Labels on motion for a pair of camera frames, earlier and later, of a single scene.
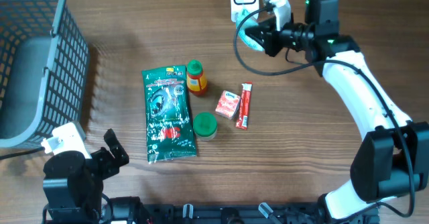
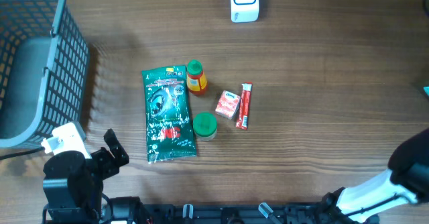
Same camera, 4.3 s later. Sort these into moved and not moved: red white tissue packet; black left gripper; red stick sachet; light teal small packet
Moved: light teal small packet
Not moved: black left gripper; red stick sachet; red white tissue packet
